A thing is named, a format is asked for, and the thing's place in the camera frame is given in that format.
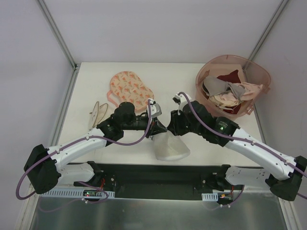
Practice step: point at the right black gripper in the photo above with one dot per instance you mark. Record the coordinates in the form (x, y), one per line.
(175, 123)

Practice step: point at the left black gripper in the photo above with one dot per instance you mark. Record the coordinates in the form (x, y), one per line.
(154, 127)

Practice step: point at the white mesh laundry bag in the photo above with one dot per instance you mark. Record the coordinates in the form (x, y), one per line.
(168, 147)

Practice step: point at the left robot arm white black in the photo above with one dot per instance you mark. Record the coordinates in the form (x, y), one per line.
(48, 167)

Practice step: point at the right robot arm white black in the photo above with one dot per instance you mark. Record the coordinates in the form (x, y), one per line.
(281, 173)

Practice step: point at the grey bra in tub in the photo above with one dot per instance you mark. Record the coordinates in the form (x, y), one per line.
(213, 86)

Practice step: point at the floral pink laundry pouch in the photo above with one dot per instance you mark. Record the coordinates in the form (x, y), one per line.
(127, 86)

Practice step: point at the small beige mesh bag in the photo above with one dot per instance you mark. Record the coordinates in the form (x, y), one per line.
(97, 114)

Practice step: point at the pink bra in tub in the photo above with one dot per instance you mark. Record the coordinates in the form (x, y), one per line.
(228, 100)

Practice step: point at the pink translucent plastic tub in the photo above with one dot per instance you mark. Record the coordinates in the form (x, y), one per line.
(248, 71)

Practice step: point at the dark red garment in tub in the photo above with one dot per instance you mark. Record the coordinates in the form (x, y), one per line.
(232, 77)

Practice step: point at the right controller board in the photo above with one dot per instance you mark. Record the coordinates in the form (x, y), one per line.
(215, 196)

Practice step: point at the controller board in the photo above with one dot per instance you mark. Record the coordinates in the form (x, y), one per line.
(78, 193)
(215, 196)

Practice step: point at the left controller board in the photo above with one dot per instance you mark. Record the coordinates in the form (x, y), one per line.
(78, 193)

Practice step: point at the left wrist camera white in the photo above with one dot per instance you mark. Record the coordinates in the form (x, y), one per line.
(153, 108)

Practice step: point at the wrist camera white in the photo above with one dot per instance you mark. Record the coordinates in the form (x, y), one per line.
(181, 101)
(153, 108)

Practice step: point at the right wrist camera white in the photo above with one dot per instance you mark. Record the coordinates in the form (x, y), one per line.
(181, 101)

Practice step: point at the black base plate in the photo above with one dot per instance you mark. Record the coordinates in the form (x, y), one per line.
(170, 182)

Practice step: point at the left aluminium frame post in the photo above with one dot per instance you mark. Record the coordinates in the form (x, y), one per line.
(57, 34)

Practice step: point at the aluminium frame post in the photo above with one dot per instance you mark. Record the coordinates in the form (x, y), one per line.
(268, 28)
(57, 34)

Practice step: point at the right aluminium frame post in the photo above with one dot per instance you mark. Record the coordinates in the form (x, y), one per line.
(268, 28)

